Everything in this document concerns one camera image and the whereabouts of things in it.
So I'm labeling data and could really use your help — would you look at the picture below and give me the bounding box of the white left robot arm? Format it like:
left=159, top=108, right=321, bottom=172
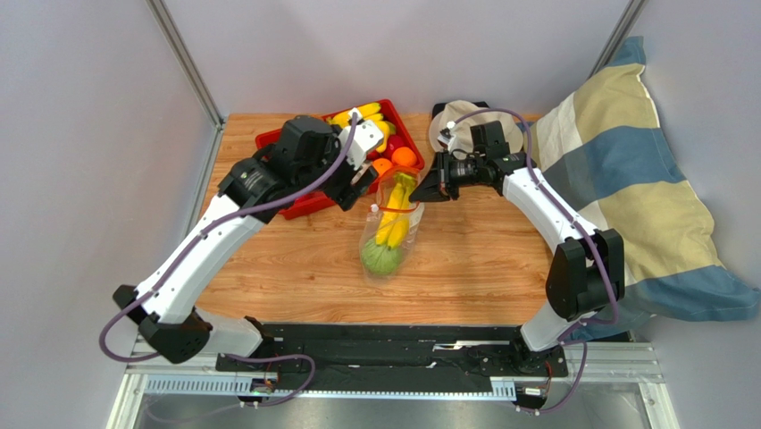
left=113, top=110, right=385, bottom=364

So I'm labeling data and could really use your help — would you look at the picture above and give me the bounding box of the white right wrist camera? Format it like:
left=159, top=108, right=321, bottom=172
left=437, top=121, right=471, bottom=156

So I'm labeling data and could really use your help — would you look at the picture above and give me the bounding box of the green cabbage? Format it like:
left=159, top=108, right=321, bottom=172
left=360, top=239, right=404, bottom=276

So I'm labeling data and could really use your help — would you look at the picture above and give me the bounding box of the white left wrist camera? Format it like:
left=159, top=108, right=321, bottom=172
left=340, top=109, right=382, bottom=171

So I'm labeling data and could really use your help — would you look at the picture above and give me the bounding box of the red plastic tray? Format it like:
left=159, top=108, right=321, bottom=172
left=255, top=99, right=425, bottom=220

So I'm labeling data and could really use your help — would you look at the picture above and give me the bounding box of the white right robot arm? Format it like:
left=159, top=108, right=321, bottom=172
left=409, top=121, right=625, bottom=352

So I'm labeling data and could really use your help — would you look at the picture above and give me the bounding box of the clear zip top bag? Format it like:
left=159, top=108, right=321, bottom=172
left=359, top=166, right=425, bottom=283

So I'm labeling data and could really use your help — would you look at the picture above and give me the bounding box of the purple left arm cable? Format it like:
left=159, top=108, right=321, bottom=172
left=97, top=112, right=361, bottom=412

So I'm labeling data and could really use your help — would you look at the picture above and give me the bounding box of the black object under hat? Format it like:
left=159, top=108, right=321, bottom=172
left=431, top=101, right=489, bottom=117

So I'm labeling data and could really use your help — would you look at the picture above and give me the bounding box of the yellow banana in tray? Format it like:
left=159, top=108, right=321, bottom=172
left=325, top=102, right=384, bottom=128

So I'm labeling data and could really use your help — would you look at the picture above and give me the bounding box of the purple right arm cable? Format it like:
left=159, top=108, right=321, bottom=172
left=448, top=107, right=621, bottom=416

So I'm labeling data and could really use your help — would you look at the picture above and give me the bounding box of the beige bucket hat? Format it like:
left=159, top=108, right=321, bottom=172
left=428, top=100, right=524, bottom=153

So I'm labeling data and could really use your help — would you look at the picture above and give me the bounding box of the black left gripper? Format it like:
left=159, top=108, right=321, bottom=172
left=295, top=126, right=379, bottom=213

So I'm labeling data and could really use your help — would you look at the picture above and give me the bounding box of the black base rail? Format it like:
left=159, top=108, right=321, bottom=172
left=215, top=323, right=569, bottom=393

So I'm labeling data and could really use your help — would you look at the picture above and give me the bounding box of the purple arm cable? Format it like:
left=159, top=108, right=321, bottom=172
left=97, top=112, right=361, bottom=412
left=448, top=107, right=621, bottom=416

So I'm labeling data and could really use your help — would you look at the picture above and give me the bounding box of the yellow pear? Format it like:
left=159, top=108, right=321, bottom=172
left=374, top=121, right=396, bottom=154

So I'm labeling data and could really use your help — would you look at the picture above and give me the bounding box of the orange fruit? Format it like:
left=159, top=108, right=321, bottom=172
left=391, top=147, right=418, bottom=167

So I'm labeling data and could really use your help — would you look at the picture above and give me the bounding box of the small orange tangerine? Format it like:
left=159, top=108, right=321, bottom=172
left=372, top=157, right=394, bottom=177

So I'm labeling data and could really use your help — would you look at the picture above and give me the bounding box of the striped pillow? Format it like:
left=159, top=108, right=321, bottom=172
left=531, top=37, right=760, bottom=341

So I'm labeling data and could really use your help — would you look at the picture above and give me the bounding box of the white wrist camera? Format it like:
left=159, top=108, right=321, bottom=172
left=340, top=109, right=382, bottom=171
left=437, top=121, right=471, bottom=156

